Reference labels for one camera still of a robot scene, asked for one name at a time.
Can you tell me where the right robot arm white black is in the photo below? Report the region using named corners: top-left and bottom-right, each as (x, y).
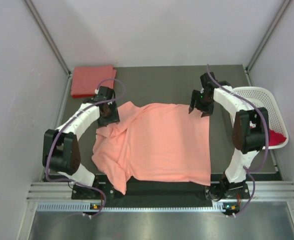
top-left (189, 71), bottom-right (269, 201)

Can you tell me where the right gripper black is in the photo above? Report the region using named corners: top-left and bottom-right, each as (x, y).
top-left (189, 90), bottom-right (214, 118)

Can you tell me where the crimson t shirt in basket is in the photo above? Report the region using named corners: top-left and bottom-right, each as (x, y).
top-left (269, 129), bottom-right (287, 146)

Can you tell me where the folded red t shirt stack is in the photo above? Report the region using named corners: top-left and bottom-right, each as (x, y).
top-left (71, 65), bottom-right (117, 98)

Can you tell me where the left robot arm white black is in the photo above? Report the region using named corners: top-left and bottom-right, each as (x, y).
top-left (42, 86), bottom-right (120, 199)

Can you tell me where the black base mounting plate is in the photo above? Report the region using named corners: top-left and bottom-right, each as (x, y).
top-left (43, 172), bottom-right (281, 208)

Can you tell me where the salmon pink t shirt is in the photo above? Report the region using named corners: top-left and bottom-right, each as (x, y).
top-left (92, 102), bottom-right (211, 194)

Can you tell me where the white perforated laundry basket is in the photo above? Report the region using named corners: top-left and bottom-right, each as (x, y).
top-left (233, 86), bottom-right (289, 150)

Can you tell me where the aluminium rail with cable duct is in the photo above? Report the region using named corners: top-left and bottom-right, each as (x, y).
top-left (27, 181), bottom-right (294, 214)

